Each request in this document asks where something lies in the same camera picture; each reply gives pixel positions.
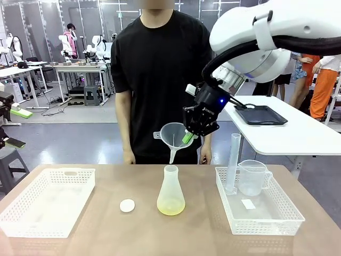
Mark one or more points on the person's left hand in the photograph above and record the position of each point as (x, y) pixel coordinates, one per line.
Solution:
(205, 157)

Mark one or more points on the translucent plastic conical flask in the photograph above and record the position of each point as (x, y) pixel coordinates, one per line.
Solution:
(171, 197)

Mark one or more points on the white workbench table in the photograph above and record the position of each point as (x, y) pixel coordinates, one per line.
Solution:
(77, 68)

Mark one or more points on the mannequin in orange suit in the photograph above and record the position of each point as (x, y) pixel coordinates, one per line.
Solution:
(323, 88)

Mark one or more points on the clear plastic measuring beaker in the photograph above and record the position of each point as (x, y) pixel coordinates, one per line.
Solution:
(251, 181)

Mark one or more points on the white perforated plastic basket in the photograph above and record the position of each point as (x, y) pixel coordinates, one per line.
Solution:
(277, 221)
(45, 202)

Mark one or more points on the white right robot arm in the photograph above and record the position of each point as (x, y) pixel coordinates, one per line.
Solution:
(293, 16)

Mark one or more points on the white round flask stopper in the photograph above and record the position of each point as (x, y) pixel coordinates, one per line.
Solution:
(127, 205)

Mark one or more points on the grey plastic step stool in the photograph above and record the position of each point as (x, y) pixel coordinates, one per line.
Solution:
(12, 165)

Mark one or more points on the person's right hand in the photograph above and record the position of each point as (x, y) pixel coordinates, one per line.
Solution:
(129, 157)

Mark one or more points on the green and white device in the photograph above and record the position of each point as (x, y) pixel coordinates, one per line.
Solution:
(22, 113)

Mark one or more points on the clear plastic graduated cylinder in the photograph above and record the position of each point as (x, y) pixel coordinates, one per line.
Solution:
(232, 165)

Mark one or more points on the small white paper label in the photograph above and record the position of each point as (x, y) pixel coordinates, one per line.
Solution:
(248, 204)

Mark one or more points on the white side table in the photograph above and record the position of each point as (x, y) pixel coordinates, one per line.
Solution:
(301, 138)

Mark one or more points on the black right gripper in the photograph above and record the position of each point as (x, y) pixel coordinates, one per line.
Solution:
(209, 104)

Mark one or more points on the white office desk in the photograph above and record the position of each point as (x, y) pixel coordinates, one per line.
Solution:
(18, 72)

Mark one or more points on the person's left forearm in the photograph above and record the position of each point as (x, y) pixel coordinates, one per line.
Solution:
(205, 144)

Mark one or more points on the person in black t-shirt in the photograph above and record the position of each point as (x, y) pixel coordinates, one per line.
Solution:
(160, 66)

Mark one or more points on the black cap on desk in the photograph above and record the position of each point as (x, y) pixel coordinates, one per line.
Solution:
(22, 64)

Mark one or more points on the black machine at edge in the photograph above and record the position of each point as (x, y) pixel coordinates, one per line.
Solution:
(5, 106)

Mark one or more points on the person in pink hoodie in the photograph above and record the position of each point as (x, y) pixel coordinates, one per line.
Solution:
(71, 42)

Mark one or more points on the clear plastic funnel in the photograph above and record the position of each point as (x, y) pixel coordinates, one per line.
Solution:
(170, 134)

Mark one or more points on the black flat tray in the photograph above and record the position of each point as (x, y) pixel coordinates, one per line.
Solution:
(261, 116)

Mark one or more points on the person's right forearm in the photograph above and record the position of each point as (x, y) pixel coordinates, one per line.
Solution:
(123, 120)

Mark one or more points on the small grey stool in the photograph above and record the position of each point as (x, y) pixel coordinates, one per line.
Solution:
(92, 95)

